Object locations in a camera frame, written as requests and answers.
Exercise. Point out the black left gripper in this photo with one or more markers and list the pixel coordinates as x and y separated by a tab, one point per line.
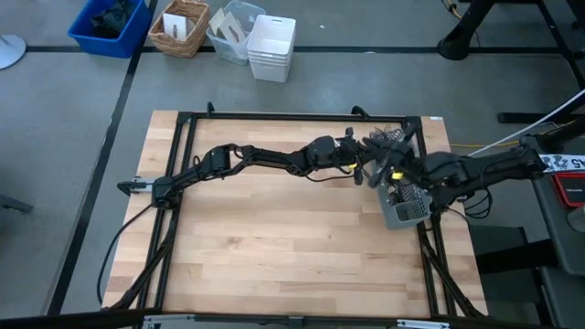
352	151

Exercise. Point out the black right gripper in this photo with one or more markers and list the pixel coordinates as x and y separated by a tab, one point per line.
395	157

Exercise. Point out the grey plastic cutlery basket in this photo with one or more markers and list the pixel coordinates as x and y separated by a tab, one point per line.
407	215

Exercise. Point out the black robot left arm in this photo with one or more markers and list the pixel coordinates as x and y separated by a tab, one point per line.
269	157

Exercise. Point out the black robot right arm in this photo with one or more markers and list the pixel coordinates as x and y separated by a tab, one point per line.
493	166

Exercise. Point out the black stand base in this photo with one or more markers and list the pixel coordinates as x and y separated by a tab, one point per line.
457	43

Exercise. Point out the white stacked plastic bins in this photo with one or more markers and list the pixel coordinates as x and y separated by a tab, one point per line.
272	41

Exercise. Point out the black bench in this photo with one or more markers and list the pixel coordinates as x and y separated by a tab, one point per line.
512	260

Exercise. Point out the beige card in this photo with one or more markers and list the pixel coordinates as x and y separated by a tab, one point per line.
230	29
217	18

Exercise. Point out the white printed label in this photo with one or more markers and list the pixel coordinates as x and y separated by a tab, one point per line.
566	163

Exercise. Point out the clear plastic bin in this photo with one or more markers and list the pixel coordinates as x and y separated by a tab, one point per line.
253	9

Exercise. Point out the grey cart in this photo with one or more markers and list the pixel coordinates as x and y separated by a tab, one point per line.
557	228

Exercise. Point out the red and black device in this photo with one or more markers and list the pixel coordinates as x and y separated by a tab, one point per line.
571	189

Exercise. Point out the wicker basket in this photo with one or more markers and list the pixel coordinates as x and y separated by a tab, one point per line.
176	48

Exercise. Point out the white card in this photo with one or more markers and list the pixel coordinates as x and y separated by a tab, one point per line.
180	20

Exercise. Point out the blue plastic bin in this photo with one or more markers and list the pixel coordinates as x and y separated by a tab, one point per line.
123	45

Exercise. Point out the black cloth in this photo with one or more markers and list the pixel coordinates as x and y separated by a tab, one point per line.
112	23

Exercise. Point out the black floor object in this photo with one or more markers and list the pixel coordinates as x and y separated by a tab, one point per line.
13	203

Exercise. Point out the grey round floor base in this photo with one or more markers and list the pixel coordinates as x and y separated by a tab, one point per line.
9	50

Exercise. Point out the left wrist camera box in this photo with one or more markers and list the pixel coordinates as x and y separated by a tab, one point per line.
358	177

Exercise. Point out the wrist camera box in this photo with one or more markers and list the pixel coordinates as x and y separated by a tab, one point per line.
374	177
358	177

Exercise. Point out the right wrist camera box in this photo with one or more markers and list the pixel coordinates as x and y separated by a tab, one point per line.
374	177

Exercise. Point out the black floor rail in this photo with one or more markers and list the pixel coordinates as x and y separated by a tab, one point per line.
516	118

